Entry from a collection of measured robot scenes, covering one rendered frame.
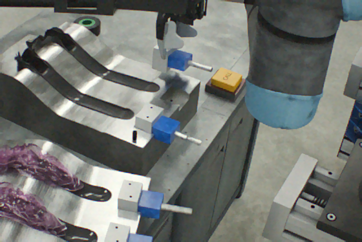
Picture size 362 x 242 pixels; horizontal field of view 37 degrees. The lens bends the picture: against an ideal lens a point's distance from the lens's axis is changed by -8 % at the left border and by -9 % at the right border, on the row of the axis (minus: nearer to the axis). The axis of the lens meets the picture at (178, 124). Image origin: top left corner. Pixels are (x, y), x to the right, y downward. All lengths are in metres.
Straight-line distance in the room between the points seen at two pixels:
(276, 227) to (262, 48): 0.47
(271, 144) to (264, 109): 2.02
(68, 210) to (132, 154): 0.19
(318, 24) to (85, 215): 0.65
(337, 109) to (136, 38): 1.52
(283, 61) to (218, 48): 1.09
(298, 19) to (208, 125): 0.85
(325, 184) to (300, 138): 1.67
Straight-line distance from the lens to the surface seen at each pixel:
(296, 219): 0.88
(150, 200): 1.02
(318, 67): 0.50
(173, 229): 1.50
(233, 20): 1.73
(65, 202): 1.02
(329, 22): 0.48
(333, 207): 0.83
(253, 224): 2.18
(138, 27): 1.64
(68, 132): 1.18
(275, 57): 0.49
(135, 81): 1.26
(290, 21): 0.47
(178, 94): 1.25
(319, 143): 2.62
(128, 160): 1.13
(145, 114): 1.12
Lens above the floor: 1.61
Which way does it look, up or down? 39 degrees down
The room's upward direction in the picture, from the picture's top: 6 degrees clockwise
